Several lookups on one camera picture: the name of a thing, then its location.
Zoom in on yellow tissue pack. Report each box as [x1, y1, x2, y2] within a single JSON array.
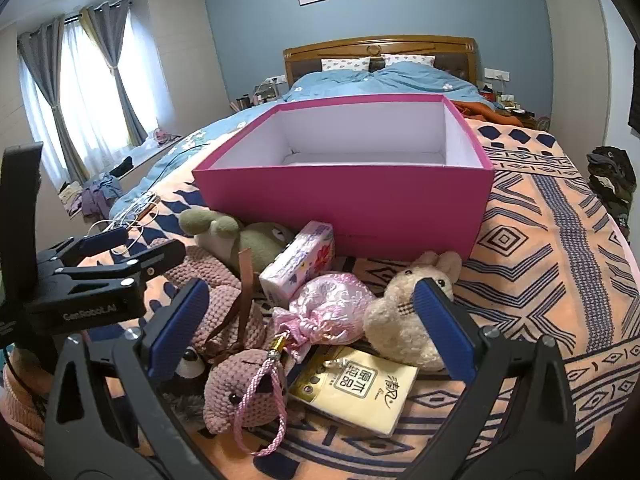
[[289, 345, 420, 437]]

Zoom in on green plush toy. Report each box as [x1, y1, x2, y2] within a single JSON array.
[[179, 208, 297, 288]]

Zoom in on pink crochet bag brown strap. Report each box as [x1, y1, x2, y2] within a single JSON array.
[[150, 237, 268, 361]]

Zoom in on floral tissue pack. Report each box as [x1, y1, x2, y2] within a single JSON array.
[[259, 220, 335, 308]]

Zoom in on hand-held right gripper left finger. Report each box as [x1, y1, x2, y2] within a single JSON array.
[[44, 278, 221, 480]]

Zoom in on person's left forearm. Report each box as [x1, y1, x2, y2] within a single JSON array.
[[2, 345, 56, 461]]

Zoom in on orange patterned blanket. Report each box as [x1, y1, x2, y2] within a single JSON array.
[[112, 116, 640, 480]]

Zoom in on cream plush bunny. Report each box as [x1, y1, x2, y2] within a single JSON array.
[[363, 250, 463, 372]]

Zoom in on grey curtain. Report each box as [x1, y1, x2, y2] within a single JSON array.
[[17, 17, 91, 186], [82, 2, 151, 146]]

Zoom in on small panda plush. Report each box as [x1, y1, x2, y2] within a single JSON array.
[[160, 346, 208, 421]]

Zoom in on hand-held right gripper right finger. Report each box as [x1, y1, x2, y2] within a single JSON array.
[[400, 276, 578, 480]]

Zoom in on pink satin pouch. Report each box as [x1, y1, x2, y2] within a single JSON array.
[[234, 271, 377, 457]]

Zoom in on pile of clothes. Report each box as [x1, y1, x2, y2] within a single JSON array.
[[59, 172, 126, 221]]

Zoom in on blue floral duvet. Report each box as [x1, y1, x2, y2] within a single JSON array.
[[109, 62, 496, 221]]

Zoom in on orange brown cloth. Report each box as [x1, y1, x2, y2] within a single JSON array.
[[452, 100, 538, 128]]

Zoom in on pink cardboard box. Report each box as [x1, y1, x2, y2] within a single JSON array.
[[191, 93, 496, 262]]

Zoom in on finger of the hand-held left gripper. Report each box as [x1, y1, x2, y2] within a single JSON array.
[[36, 227, 130, 273], [50, 238, 187, 306]]

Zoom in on cluttered bedside table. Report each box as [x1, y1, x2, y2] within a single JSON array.
[[477, 87, 551, 131], [229, 80, 288, 111]]

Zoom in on white patterned pillow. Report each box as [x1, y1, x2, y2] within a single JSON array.
[[321, 56, 372, 73], [381, 53, 435, 68]]

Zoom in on white cables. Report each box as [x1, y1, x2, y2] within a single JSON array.
[[87, 191, 161, 256]]

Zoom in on dark camouflage clothing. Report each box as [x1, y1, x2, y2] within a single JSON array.
[[586, 146, 638, 241]]

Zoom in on wooden headboard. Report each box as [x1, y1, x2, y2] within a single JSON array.
[[283, 35, 478, 86]]

